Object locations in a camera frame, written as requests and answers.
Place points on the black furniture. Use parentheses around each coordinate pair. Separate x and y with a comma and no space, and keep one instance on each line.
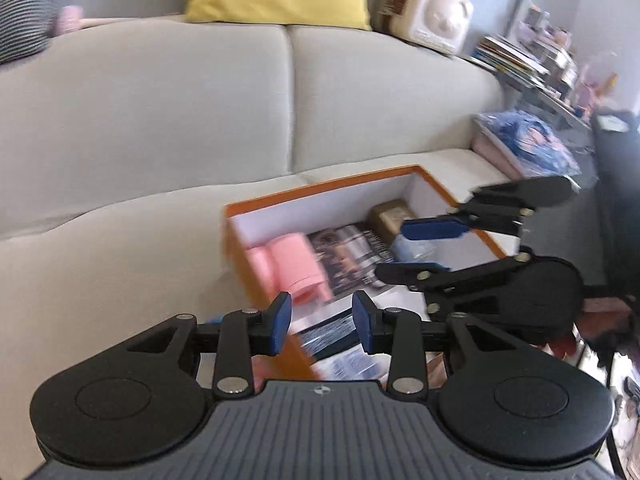
(617,195)

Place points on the orange cardboard box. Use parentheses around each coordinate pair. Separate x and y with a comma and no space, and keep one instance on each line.
(235,255)

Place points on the light blue packet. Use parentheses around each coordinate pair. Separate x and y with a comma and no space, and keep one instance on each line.
(415,251)

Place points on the grey striped pillow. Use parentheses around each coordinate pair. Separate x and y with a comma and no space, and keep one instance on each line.
(27,5)

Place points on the cream bear-face bag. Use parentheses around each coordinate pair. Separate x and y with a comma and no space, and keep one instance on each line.
(430,10)

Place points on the glossy magazine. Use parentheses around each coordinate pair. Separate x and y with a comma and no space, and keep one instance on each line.
(345,255)

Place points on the black striped packet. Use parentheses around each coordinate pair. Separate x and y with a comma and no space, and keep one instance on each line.
(330,332)

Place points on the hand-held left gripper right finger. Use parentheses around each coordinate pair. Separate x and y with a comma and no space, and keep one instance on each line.
(362,325)

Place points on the pink cylindrical container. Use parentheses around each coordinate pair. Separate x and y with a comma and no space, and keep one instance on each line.
(260,270)
(300,265)

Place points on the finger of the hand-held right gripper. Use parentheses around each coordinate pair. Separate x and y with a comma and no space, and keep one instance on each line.
(415,273)
(435,227)

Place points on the beige fabric sofa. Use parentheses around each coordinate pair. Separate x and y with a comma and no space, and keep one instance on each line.
(150,135)

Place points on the stack of books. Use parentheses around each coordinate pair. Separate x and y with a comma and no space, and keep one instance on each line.
(510,60)

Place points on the pink storage box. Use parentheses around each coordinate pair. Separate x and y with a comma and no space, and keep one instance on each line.
(495,155)

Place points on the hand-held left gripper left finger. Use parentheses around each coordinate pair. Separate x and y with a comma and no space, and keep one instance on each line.
(280,322)

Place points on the small brown box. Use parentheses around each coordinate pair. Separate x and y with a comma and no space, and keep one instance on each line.
(390,217)

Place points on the cluttered shelf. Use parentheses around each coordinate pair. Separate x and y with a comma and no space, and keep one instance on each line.
(555,55)

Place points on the blue patterned plastic bag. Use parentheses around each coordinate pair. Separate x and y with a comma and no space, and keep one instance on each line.
(530,140)

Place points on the pink soft item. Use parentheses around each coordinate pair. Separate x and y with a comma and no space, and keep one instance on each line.
(70,17)

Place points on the white tube with blue print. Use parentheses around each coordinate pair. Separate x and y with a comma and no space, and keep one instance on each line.
(352,365)

